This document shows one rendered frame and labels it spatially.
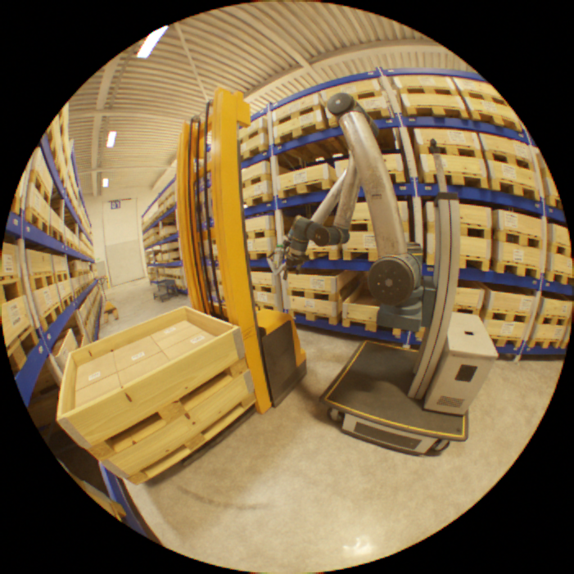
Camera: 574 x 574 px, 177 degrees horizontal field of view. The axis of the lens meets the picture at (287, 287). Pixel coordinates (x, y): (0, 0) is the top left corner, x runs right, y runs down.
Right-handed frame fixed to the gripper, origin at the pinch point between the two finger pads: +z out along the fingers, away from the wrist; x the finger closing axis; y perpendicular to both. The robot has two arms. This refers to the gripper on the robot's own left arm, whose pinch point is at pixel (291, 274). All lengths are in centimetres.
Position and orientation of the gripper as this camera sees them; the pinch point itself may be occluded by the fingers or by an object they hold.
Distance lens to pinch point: 125.5
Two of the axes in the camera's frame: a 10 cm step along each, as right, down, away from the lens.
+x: -6.4, 2.9, -7.1
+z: -2.2, 8.2, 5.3
